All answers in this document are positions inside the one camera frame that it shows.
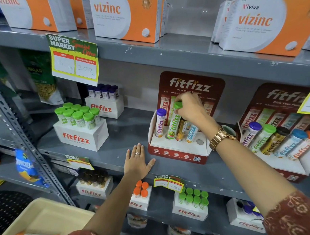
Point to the person's left hand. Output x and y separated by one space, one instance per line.
136 166

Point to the person's right hand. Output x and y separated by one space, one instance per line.
193 108

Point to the person's right fingers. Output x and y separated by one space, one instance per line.
180 97

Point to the person's left little finger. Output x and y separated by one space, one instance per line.
128 154

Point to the person's left middle finger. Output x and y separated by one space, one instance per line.
138 150

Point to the person's left thumb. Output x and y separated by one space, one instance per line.
150 164

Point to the green-capped tablet tube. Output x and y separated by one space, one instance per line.
174 124
262 139

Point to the person's right forearm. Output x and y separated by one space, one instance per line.
249 170

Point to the person's left forearm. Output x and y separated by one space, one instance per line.
111 206

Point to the orange-capped tablet tube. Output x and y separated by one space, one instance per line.
301 149
137 191
144 193
145 185
139 183

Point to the small green yellow price tag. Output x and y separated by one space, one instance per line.
169 184
79 163

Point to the red white display stand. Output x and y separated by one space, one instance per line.
179 152
280 100

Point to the purple-capped tablet tube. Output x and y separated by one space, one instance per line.
250 133
160 124

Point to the light blue tablet tube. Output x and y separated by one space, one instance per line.
192 134

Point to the narrow white box display holder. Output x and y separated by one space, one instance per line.
139 204

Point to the group of black-capped tubes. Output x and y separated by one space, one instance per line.
93 178

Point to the gray metal shelving rack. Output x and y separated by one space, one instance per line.
152 51

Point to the group of green-capped tubes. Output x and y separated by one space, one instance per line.
77 116
194 197

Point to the gold wristwatch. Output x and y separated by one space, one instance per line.
221 136

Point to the group of purple-capped tubes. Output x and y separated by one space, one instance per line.
104 91

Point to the red patterned left sleeve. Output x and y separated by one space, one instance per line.
83 234

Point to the red patterned sleeve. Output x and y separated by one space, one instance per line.
290 222
83 234

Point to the cream plastic tray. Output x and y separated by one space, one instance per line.
47 216

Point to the blue snack packet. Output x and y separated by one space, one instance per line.
26 167

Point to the black-capped gold tablet tube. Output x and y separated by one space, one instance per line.
274 142

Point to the large green yellow price tag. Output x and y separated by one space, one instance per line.
73 60

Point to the green snack packet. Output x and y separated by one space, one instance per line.
42 76

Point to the blue-capped tablet tube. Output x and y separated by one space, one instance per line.
288 146

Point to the black mesh basket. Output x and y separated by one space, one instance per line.
4 212

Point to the red patterned right sleeve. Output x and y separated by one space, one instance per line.
290 222

